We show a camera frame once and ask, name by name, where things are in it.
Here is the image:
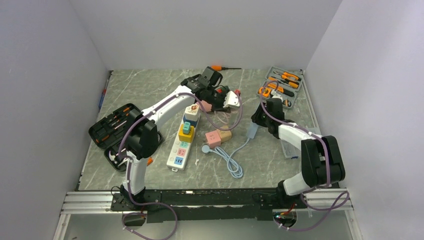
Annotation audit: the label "yellow cube adapter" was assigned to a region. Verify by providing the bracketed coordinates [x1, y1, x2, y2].
[177, 124, 195, 144]

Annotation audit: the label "grey tool case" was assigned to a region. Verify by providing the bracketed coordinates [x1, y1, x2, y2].
[256, 66, 304, 110]

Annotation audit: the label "clear plastic screw box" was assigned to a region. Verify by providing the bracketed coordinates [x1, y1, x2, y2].
[278, 125, 322, 159]

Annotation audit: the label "black tool case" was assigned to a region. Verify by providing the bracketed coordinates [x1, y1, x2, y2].
[88, 103, 142, 172]

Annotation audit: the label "light blue coiled cable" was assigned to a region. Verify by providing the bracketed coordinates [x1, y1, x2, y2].
[202, 137, 251, 180]

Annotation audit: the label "orange handled screwdriver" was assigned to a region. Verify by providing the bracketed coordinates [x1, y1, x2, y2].
[211, 65, 241, 72]

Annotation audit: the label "pink cube adapter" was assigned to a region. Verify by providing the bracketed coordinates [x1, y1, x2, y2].
[205, 130, 222, 149]

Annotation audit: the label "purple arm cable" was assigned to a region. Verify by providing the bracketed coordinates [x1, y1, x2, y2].
[117, 89, 244, 240]
[259, 81, 350, 233]

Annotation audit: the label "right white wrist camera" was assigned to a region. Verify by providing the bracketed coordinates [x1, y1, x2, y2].
[271, 92, 284, 101]

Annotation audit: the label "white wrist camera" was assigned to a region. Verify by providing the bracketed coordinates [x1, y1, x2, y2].
[271, 92, 284, 101]
[223, 91, 241, 109]

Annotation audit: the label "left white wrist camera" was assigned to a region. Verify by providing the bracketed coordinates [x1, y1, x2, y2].
[223, 91, 241, 109]

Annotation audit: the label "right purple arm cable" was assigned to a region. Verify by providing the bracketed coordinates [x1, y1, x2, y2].
[259, 81, 350, 233]

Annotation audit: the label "light blue power strip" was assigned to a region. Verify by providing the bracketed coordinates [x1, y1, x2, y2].
[246, 122, 259, 139]

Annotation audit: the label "black electrical tape roll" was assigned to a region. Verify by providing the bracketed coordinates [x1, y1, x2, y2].
[282, 99, 292, 109]

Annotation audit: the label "dark blue cube adapter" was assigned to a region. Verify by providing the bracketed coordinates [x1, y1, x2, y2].
[182, 117, 199, 128]

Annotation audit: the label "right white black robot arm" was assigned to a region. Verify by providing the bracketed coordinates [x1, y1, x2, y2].
[251, 98, 346, 208]

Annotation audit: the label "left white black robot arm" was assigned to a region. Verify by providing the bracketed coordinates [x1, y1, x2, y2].
[118, 66, 242, 210]

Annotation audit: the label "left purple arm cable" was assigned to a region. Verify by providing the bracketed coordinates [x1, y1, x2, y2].
[117, 89, 244, 240]

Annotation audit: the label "black aluminium base frame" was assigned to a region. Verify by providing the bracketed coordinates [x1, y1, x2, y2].
[60, 188, 354, 226]

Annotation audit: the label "yellow tape measure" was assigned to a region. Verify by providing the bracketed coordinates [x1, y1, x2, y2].
[258, 87, 271, 98]

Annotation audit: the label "tan wooden cube adapter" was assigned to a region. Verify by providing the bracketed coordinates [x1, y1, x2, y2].
[217, 129, 232, 143]

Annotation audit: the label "pink cable with plug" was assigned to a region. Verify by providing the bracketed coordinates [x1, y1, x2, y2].
[211, 110, 233, 127]

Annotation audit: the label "teal small plug adapter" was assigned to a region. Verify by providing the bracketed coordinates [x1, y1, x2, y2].
[182, 122, 192, 135]

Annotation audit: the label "white power strip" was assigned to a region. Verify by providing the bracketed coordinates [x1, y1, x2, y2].
[166, 115, 201, 172]

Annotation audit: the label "blue red pen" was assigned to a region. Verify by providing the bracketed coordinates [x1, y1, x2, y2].
[98, 77, 110, 110]

